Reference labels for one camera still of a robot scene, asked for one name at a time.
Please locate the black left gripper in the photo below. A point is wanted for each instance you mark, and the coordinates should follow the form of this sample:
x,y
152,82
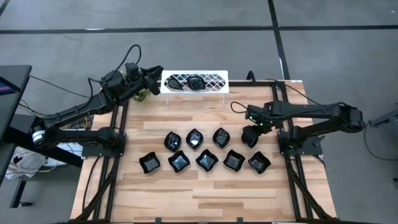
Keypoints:
x,y
135,85

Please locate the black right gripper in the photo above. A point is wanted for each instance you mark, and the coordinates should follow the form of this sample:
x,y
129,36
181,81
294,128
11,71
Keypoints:
x,y
261,115

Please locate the black leaf-shaped mini plate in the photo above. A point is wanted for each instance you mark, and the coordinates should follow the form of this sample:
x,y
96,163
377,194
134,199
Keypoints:
x,y
221,137
194,138
172,141
196,82
248,144

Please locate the black teardrop mini plate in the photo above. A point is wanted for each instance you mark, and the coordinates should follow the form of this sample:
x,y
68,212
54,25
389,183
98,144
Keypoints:
x,y
174,84

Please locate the black wavy square mini plate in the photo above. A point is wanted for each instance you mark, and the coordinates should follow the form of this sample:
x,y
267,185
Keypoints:
x,y
206,160
179,161
259,162
150,162
234,160

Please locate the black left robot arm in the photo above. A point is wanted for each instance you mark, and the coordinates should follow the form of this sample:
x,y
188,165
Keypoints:
x,y
77,109

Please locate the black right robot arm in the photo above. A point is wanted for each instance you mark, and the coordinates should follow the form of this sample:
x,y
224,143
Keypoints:
x,y
311,109

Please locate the green potted plant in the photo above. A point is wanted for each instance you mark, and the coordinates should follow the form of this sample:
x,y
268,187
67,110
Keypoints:
x,y
141,96

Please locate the black table clamp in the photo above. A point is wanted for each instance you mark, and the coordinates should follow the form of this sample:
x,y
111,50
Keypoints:
x,y
239,220
158,220

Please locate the grey metal stand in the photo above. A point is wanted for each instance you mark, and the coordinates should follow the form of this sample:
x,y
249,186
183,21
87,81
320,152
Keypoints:
x,y
387,119

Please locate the black desk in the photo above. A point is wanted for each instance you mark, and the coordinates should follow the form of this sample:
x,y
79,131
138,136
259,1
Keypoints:
x,y
15,74

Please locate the monitor with coloured screen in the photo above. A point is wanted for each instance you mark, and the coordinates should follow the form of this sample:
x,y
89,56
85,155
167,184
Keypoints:
x,y
6,87

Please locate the white plastic bag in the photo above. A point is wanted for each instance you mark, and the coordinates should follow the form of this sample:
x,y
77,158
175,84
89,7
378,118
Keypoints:
x,y
25,161

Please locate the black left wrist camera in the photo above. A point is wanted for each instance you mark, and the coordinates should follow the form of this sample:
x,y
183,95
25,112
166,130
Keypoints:
x,y
132,71

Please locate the black aluminium extrusion frame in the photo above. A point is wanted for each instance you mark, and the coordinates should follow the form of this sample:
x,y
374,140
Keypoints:
x,y
242,83

